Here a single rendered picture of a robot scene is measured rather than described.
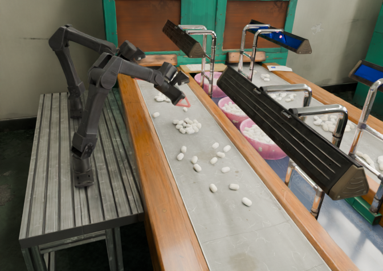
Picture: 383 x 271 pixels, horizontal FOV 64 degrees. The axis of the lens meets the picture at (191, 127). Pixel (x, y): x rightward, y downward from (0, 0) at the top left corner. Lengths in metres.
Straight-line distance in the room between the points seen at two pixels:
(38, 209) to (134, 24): 1.36
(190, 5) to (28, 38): 1.43
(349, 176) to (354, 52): 3.89
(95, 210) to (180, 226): 0.34
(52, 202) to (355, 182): 0.94
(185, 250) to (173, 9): 1.66
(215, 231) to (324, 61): 3.46
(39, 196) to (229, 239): 0.69
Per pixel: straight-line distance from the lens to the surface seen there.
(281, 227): 0.99
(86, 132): 1.21
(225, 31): 2.32
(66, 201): 1.19
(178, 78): 1.40
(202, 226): 0.95
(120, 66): 1.20
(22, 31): 2.96
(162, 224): 0.91
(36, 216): 1.16
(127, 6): 2.13
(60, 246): 1.13
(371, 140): 1.62
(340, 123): 0.88
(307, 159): 0.68
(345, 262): 0.94
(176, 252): 0.85
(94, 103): 1.19
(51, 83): 3.07
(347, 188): 0.63
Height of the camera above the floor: 1.41
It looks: 28 degrees down
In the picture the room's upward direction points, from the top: 3 degrees clockwise
